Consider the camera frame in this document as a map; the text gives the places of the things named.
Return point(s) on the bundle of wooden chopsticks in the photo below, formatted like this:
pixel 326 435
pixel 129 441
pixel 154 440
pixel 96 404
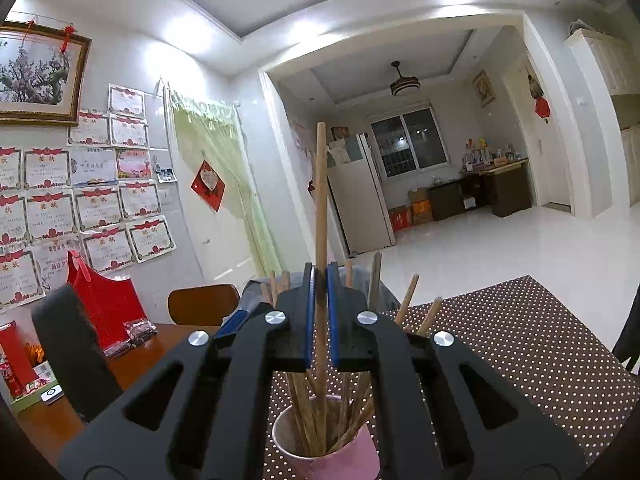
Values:
pixel 300 410

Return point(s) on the barred window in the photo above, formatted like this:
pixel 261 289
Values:
pixel 415 140

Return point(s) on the orange cardboard box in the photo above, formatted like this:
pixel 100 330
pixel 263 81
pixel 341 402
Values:
pixel 422 212

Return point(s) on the brown wooden chair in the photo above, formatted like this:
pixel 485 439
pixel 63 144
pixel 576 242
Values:
pixel 202 305

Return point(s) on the dark grey jacket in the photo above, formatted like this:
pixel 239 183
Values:
pixel 630 335

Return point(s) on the ceiling fan lamp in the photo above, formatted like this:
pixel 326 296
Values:
pixel 404 87

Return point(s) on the red diamond door decoration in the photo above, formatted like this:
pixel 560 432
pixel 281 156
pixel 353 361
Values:
pixel 208 185

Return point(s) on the brown polka dot tablecloth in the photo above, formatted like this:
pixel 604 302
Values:
pixel 525 340

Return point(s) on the green tray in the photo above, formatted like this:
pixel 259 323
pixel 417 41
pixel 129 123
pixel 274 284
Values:
pixel 30 392

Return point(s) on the red box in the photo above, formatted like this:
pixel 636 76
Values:
pixel 11 360

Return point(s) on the small framed picture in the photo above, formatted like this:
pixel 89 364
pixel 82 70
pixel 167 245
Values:
pixel 483 88

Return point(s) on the red hanging door ornament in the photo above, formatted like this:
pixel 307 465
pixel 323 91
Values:
pixel 540 107

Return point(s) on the dark wooden sideboard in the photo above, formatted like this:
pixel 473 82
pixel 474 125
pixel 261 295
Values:
pixel 510 190

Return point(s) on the red knot ornament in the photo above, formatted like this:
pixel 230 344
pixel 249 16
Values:
pixel 66 35

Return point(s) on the red carton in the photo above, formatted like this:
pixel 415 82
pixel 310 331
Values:
pixel 400 218

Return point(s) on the small white device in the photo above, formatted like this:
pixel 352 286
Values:
pixel 51 394

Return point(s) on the brown cardboard box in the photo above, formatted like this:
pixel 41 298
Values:
pixel 418 195

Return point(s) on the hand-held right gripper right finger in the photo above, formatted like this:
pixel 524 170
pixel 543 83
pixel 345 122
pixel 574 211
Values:
pixel 333 320

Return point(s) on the single round wooden chopstick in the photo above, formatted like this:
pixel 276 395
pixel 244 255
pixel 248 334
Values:
pixel 320 200

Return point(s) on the framed tree painting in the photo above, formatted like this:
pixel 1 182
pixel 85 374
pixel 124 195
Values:
pixel 35 75

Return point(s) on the wall of award certificates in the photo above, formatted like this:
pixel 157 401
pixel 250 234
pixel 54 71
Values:
pixel 100 210

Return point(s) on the light green curtain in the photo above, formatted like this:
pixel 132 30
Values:
pixel 220 160

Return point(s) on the assorted bottles and boxes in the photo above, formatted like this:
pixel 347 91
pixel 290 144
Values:
pixel 485 157

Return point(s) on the orange snack wrappers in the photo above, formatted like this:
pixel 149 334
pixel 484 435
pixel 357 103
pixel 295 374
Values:
pixel 34 354

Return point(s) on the pink cup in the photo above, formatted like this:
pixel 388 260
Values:
pixel 350 460

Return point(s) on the small box with picture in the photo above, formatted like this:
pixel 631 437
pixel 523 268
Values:
pixel 340 133

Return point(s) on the white door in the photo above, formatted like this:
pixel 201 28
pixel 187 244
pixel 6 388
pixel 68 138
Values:
pixel 545 160

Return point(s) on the red tote bag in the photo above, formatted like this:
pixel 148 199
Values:
pixel 110 310

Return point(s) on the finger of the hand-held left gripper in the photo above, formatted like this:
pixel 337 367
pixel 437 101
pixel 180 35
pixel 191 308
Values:
pixel 75 350
pixel 232 324

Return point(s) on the pink wall decoration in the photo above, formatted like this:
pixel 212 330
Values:
pixel 302 150

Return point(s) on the white refrigerator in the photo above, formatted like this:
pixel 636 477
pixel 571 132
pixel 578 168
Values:
pixel 360 210

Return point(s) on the clear packet of dark items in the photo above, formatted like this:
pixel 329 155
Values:
pixel 140 332

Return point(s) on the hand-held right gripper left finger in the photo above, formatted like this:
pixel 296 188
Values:
pixel 309 320

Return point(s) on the small photo prints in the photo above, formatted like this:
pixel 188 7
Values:
pixel 165 171

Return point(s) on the white bag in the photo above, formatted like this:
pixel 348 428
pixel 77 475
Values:
pixel 338 152

